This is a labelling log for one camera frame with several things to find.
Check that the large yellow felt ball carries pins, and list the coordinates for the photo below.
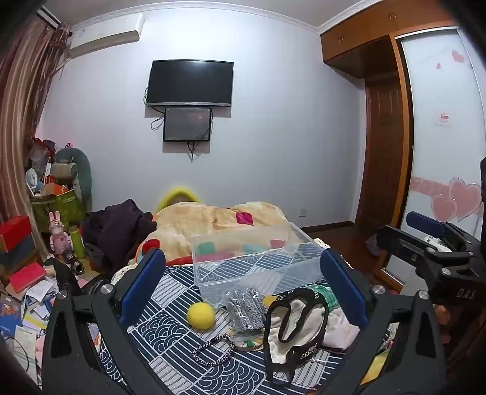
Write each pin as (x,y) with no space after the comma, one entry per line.
(200,315)

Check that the green gift bag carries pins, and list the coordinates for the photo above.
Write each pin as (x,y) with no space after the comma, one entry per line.
(62,207)

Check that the clear plastic storage box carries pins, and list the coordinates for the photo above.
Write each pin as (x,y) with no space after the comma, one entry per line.
(212,243)

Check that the striped brown curtain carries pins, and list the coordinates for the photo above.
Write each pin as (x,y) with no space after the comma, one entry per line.
(22,114)

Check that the white heart-print sliding door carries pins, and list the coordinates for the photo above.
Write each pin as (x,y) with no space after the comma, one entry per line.
(436,133)

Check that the pale pink cloth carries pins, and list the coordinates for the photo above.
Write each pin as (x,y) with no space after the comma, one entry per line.
(341,334)

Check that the silver sequin pouch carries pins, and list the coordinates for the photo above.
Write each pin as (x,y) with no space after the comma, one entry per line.
(246,309)

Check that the wooden overhead cabinet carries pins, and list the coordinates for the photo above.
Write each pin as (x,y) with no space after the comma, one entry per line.
(357,38)

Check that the dark clothing pile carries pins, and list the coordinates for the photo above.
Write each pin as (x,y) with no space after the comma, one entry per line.
(114,228)

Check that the yellow plush cushion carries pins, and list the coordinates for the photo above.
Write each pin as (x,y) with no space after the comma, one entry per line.
(178,195)

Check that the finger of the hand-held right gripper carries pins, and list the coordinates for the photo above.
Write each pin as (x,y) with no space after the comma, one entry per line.
(398,239)
(425,223)

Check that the pile of papers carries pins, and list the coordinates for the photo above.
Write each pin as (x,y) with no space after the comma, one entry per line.
(30,315)

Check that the pink rabbit toy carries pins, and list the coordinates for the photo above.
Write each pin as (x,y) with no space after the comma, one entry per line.
(59,237)

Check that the navy white patterned bed sheet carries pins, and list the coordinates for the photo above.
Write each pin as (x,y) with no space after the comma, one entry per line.
(167,342)

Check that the green bottle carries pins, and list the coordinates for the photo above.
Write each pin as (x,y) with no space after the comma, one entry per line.
(78,243)

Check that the grey long plush toy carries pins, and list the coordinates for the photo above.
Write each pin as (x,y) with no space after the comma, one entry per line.
(81,171)

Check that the brown wooden door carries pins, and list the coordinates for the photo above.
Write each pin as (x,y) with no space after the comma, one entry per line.
(381,159)

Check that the wall-mounted black television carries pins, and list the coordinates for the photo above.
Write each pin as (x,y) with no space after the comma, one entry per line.
(190,81)

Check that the small white desk fan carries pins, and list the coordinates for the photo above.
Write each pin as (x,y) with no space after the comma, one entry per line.
(33,180)

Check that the black cylindrical flashlight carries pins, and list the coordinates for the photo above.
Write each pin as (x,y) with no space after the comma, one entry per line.
(74,262)

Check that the red box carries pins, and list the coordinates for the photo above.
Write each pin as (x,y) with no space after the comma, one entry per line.
(15,229)

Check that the green beaded hair accessory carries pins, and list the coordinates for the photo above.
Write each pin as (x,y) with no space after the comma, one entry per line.
(248,343)

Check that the small wall-mounted monitor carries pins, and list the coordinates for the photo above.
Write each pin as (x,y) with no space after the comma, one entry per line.
(187,124)

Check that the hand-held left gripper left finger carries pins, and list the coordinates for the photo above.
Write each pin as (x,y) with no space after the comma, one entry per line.
(142,281)

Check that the red book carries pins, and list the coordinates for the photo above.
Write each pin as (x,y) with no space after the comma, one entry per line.
(26,277)

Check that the green striped cloth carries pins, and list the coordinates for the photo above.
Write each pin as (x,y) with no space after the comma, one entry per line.
(327,298)

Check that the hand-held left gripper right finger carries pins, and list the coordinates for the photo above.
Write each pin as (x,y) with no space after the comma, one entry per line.
(343,289)

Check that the beige patchwork plush blanket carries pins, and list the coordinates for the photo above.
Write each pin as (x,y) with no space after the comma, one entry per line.
(212,220)

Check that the white air conditioner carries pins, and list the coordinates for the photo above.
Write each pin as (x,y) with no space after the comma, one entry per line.
(104,36)

